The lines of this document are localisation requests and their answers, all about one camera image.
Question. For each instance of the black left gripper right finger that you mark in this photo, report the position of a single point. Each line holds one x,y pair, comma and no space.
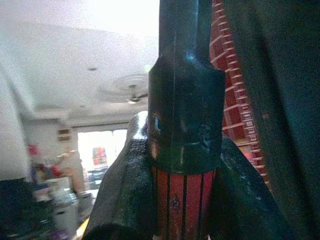
240,200

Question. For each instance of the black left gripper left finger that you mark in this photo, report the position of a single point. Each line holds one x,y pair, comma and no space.
125,190

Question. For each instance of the colourful cloth outside door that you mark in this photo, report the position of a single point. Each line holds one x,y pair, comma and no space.
99,156

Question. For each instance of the bright glass balcony door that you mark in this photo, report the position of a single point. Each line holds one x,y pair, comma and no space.
102,140

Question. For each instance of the person in light shirt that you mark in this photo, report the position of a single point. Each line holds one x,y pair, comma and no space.
72,170

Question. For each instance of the white cabinet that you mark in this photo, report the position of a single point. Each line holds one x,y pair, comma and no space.
65,207

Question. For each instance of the ceiling fan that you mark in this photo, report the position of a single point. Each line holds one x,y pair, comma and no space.
133,97

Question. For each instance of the red ridged plastic broom head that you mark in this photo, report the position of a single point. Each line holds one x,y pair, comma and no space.
231,100

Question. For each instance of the dark low furniture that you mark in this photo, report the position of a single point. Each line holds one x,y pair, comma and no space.
22,210

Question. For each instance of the large dark plastic panel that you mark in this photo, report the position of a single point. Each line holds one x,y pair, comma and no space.
285,100

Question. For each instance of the beige wall vent box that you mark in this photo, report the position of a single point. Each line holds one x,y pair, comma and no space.
64,135

